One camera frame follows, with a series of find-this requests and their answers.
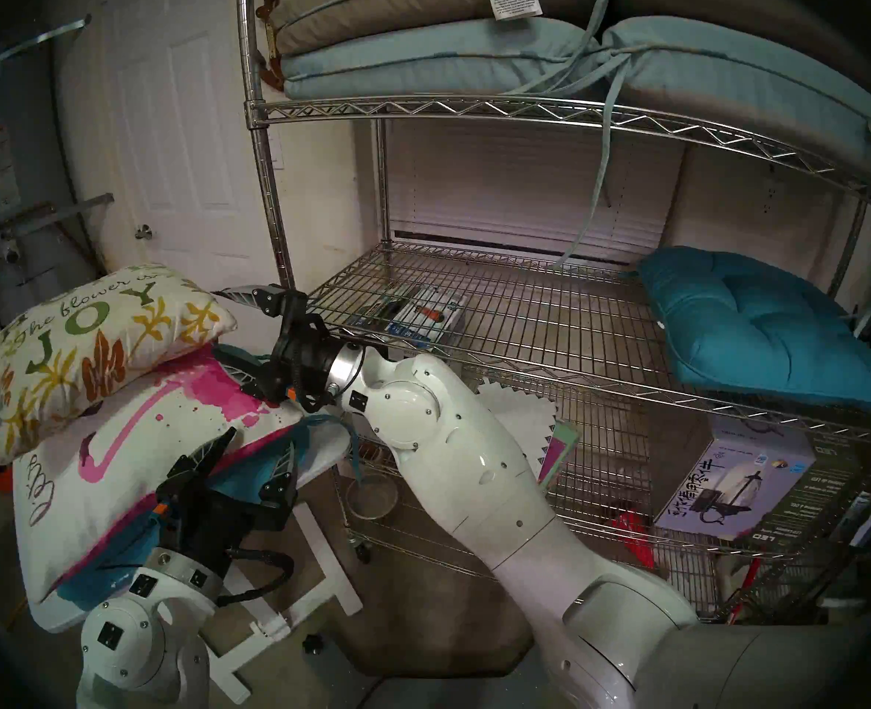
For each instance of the blue and taupe bench cushion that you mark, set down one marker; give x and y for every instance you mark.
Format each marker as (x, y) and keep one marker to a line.
(738, 72)

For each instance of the grey water heater tank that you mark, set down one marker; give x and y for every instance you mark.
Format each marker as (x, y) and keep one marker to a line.
(29, 272)

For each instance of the white panel door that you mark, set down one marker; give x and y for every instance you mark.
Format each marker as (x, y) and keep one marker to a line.
(184, 161)

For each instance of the grey metal bar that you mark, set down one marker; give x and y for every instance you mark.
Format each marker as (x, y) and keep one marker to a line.
(51, 214)

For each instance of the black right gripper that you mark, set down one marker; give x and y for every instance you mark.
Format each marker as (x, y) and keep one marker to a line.
(299, 360)

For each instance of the black floor knob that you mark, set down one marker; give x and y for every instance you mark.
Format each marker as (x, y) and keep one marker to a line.
(313, 645)

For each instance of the teal tufted seat cushion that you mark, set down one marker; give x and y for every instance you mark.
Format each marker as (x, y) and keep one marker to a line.
(760, 331)

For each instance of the utility pump cardboard box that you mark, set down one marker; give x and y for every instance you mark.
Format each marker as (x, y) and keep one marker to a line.
(420, 316)

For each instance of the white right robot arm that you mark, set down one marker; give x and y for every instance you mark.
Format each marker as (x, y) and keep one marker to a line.
(479, 478)

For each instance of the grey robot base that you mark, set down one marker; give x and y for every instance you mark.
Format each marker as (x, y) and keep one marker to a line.
(443, 689)

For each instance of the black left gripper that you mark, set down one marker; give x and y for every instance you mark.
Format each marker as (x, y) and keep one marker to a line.
(214, 523)

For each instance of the white light switch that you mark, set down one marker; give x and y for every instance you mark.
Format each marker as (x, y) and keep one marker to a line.
(279, 150)

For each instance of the brown anchor wall ornament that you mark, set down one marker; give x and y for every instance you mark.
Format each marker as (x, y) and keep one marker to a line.
(267, 50)

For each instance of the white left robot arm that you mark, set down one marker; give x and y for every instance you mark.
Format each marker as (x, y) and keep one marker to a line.
(132, 641)

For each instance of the light blue bench cushion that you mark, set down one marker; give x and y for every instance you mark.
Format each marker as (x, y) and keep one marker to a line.
(420, 61)

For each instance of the floral JOY throw pillow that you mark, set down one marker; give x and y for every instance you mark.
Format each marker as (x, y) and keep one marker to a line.
(95, 346)

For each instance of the wall power outlet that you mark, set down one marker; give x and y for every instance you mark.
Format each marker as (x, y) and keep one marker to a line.
(773, 192)

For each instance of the red plastic item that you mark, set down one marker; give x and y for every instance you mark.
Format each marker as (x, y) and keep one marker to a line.
(633, 538)

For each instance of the magenta paper folder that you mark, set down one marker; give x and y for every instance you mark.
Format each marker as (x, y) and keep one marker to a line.
(551, 458)

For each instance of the pink flamingo throw pillow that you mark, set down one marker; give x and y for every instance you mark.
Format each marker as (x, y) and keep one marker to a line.
(110, 478)

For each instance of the white folding table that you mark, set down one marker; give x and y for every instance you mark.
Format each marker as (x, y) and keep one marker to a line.
(317, 545)

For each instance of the LED lamp product box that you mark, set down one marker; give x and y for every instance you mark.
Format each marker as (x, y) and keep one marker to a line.
(738, 478)

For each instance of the white window blinds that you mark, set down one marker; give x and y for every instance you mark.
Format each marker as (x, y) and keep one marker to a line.
(494, 183)

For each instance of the clear glass bowl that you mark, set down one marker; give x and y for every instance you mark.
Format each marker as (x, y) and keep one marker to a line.
(372, 497)

